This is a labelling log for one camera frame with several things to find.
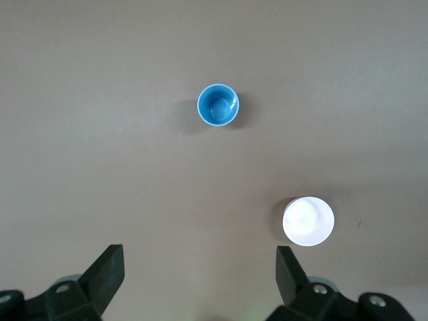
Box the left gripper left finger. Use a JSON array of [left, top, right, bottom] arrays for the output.
[[45, 243, 125, 321]]

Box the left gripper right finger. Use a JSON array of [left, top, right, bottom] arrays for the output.
[[267, 245, 360, 321]]

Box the blue plastic cup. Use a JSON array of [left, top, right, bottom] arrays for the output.
[[196, 83, 241, 127]]

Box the pink bowl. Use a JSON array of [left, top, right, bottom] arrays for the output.
[[282, 195, 336, 247]]

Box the brown table cover sheet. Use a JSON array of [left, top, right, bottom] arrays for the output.
[[0, 0, 428, 321]]

